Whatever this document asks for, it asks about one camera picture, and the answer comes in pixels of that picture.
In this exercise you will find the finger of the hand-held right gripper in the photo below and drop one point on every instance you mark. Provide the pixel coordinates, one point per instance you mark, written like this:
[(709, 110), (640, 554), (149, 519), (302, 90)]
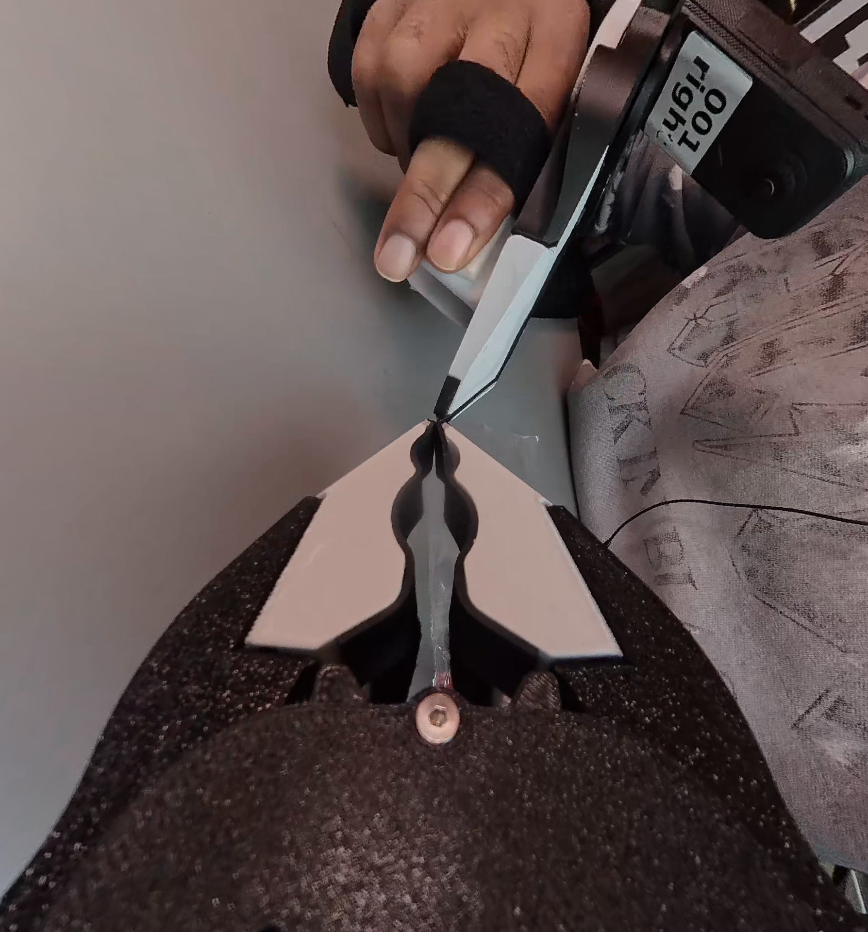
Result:
[(499, 327)]

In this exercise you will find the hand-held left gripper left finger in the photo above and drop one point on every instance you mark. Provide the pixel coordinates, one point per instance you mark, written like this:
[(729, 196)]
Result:
[(339, 575)]

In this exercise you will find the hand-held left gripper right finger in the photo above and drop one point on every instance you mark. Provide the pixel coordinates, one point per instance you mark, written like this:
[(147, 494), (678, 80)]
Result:
[(529, 575)]

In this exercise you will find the clear bag of mixed bricks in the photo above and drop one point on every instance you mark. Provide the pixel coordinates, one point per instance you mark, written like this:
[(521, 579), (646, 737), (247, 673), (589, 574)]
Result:
[(434, 582)]

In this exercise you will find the grey desk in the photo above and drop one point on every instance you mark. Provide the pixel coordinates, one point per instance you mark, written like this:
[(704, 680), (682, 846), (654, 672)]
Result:
[(150, 291)]

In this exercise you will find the person's right hand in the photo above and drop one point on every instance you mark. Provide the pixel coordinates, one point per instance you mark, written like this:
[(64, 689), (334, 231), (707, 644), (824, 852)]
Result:
[(478, 36)]

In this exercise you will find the person's grey patterned sweatshirt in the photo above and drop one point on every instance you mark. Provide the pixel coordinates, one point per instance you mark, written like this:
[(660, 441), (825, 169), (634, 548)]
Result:
[(732, 510)]

